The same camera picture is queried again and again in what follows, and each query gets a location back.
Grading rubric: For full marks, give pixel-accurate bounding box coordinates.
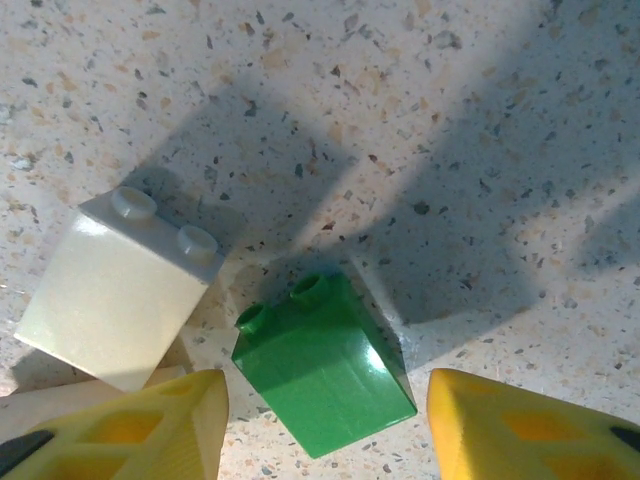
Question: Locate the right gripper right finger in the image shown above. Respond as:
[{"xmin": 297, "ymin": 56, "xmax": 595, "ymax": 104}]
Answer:
[{"xmin": 427, "ymin": 368, "xmax": 640, "ymax": 480}]

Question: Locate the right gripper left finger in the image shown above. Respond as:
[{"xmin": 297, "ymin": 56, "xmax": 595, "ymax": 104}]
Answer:
[{"xmin": 0, "ymin": 368, "xmax": 231, "ymax": 480}]

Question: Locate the cream long lego brick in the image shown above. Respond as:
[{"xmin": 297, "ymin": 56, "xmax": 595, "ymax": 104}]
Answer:
[{"xmin": 0, "ymin": 335, "xmax": 194, "ymax": 437}]

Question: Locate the white sloped lego brick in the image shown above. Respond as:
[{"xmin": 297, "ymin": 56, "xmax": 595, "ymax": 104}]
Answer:
[{"xmin": 13, "ymin": 187, "xmax": 226, "ymax": 394}]

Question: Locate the green sloped lego brick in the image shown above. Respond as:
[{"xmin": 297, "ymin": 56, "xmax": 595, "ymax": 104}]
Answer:
[{"xmin": 230, "ymin": 272, "xmax": 419, "ymax": 460}]

